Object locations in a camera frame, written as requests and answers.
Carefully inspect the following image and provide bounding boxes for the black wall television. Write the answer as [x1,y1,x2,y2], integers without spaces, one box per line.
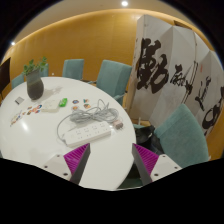
[0,57,12,94]

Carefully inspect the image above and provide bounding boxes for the white sticker sheet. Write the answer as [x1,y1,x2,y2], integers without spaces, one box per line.
[9,111,24,127]

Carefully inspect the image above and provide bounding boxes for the small grey card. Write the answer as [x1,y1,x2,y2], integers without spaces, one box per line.
[14,96,26,106]

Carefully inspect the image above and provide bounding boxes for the small green packet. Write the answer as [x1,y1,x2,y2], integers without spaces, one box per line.
[58,97,69,108]

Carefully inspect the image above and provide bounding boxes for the folding screen with black calligraphy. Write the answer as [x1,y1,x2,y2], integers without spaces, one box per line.
[128,13,224,138]

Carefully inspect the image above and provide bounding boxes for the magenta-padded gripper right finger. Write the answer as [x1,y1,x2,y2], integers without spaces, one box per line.
[131,142,183,186]

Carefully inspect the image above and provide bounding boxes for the white power strip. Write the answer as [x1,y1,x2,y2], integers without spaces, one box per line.
[62,120,113,149]

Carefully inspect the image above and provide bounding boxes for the teal chairs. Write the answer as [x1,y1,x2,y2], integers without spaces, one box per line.
[10,58,210,169]

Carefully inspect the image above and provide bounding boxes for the black bag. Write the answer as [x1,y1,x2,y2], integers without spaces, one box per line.
[133,124,164,154]

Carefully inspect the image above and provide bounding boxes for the potted plant in grey vase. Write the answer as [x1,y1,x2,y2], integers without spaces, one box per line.
[22,56,49,101]

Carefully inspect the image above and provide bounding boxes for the flat white box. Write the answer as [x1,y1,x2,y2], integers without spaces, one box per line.
[40,98,61,113]

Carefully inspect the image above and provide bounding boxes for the grey power strip cable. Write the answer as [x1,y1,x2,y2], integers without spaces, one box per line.
[55,98,120,143]

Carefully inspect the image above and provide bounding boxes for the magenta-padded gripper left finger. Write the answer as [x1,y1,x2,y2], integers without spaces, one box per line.
[42,142,92,185]

